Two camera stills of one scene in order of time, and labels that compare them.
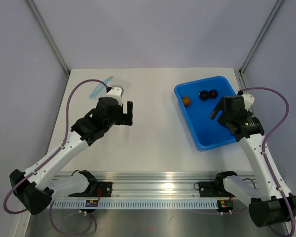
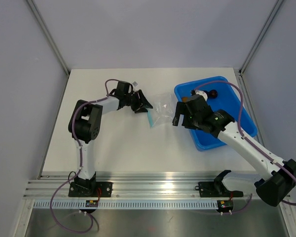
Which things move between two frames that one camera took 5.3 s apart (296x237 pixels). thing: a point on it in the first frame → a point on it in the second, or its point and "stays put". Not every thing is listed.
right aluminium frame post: (260, 36) stays put
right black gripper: (220, 106) → (180, 109)
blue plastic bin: (198, 99) stays put
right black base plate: (211, 189) stays put
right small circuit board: (225, 205) stays put
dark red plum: (213, 93) stays put
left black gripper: (125, 119) → (140, 106)
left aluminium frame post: (47, 35) stays put
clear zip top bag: (101, 90) → (162, 110)
